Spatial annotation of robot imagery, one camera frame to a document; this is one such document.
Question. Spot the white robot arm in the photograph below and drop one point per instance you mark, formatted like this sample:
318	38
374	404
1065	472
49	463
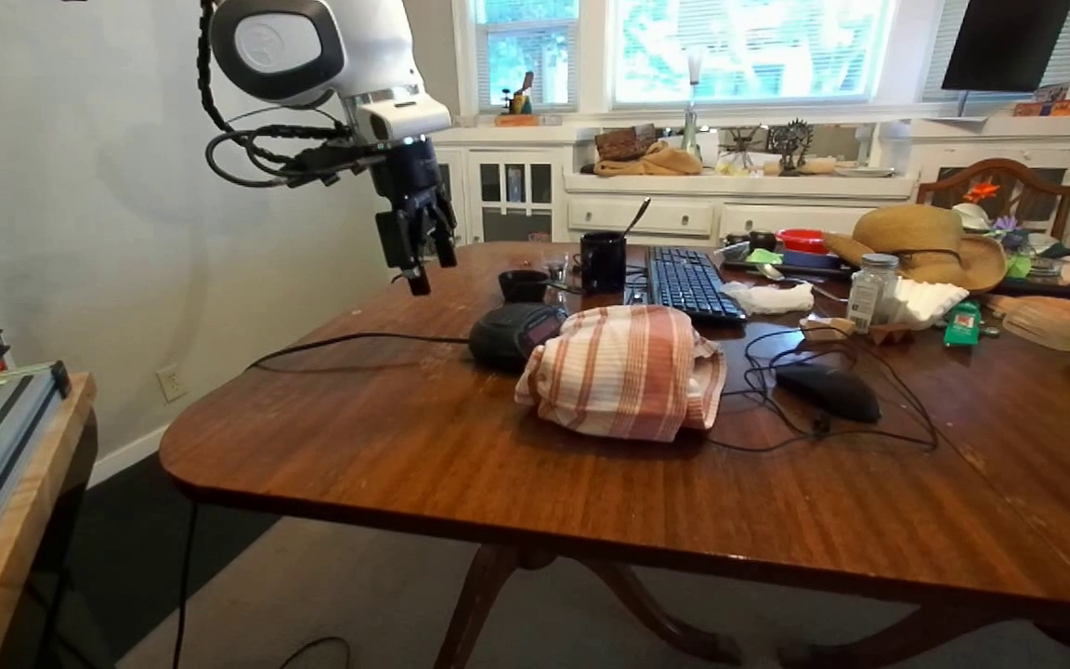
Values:
301	53

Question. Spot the clear plastic bottle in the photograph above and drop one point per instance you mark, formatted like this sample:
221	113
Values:
870	292

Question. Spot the red bowl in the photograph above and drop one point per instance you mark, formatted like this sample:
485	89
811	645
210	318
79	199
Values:
805	238

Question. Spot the black coffee mug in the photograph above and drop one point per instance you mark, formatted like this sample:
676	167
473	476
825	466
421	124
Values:
603	263

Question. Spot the white sideboard cabinet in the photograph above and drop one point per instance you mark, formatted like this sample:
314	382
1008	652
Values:
503	171

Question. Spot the white crumpled tissue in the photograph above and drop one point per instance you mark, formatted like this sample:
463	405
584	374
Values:
765	300

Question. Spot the wooden dining chair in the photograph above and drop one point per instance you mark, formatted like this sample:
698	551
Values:
1005	191

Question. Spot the green toy car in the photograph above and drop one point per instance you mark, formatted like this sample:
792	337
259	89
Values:
963	326

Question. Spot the black computer keyboard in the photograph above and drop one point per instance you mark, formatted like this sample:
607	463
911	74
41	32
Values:
691	284

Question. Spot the straw hat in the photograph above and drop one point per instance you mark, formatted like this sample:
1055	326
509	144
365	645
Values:
930	247

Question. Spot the red striped folded cloth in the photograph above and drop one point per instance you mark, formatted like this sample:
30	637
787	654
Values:
625	374

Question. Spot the black computer mouse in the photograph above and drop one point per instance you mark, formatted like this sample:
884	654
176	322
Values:
830	388

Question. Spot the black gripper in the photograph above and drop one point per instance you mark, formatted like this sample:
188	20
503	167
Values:
417	209

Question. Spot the small black bowl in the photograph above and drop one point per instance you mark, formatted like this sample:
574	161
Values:
520	287

